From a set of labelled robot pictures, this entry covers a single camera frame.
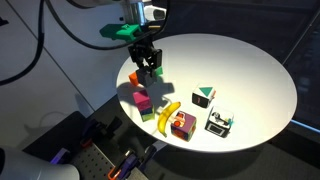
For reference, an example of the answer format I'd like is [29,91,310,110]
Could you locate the purple black bar clamp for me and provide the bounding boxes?
[107,141,164,180]
[49,147,71,165]

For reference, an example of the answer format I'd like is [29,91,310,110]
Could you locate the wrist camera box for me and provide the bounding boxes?
[143,5,168,34]

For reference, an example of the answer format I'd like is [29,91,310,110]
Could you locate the perforated metal breadboard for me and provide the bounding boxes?
[71,143,149,180]

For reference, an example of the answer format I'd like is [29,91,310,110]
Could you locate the thick black cable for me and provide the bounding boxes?
[0,0,46,87]

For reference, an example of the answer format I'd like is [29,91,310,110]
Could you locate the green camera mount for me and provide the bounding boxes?
[99,23,143,43]

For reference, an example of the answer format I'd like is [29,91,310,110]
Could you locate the pink building block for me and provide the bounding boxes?
[132,89,153,110]

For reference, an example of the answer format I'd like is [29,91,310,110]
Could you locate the white zebra picture cube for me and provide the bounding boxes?
[204,105,235,139]

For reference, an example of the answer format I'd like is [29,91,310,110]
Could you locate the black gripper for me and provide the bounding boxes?
[128,41,164,73]

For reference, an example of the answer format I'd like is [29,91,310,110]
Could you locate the orange red building block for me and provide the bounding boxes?
[128,71,140,87]

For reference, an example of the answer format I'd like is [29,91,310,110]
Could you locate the teal triangle picture cube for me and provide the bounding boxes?
[191,83,217,110]

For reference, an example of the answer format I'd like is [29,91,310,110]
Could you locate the yellow banana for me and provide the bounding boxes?
[157,101,182,138]

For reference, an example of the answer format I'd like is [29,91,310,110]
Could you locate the black robot mounting stand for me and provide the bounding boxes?
[22,110,158,180]

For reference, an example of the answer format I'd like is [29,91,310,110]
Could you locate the dark blue building block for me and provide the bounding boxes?
[139,105,155,116]

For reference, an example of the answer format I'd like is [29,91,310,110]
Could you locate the light green building block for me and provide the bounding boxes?
[140,110,156,123]

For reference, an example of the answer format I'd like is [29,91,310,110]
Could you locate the grey building block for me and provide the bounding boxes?
[135,65,158,88]

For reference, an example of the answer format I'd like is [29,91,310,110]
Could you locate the purple picture cube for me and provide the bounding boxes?
[170,111,197,143]

